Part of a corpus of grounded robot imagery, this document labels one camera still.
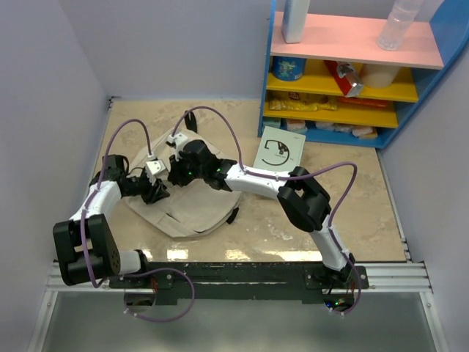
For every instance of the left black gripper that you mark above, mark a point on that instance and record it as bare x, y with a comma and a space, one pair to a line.
155, 192

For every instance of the pastel sponges row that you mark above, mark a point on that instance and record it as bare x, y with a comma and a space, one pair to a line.
301, 127

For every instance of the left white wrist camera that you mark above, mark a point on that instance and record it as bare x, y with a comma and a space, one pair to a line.
155, 168

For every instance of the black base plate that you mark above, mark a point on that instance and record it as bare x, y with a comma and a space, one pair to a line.
308, 282

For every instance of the red snack packet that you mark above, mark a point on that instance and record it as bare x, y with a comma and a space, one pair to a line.
346, 77

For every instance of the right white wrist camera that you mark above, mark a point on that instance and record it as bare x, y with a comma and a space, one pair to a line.
177, 141

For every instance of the beige student backpack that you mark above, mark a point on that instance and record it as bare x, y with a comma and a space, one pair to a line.
193, 210

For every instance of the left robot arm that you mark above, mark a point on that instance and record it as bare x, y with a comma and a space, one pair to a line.
85, 248

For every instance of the yellow snack bag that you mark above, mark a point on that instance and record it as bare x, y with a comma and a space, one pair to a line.
299, 101

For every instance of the white bowl cup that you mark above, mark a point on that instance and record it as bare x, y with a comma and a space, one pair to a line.
378, 76

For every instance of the blue shelf unit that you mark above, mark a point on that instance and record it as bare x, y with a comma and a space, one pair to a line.
429, 49

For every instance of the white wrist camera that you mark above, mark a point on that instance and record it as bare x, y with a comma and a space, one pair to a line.
155, 168
177, 141

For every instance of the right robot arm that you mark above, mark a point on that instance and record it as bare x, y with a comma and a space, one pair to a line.
305, 202

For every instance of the blue tin can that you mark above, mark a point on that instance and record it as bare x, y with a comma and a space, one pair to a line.
287, 68

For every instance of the white book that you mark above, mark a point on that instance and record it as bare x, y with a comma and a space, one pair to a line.
279, 150

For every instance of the orange red packet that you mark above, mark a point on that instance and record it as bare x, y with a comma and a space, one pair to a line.
372, 103

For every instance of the white bottle on shelf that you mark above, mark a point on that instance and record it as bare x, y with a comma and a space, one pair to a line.
294, 19

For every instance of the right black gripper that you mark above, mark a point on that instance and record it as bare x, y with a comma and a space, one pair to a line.
176, 174

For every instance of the clear plastic bottle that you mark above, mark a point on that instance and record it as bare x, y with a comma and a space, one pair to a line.
399, 20

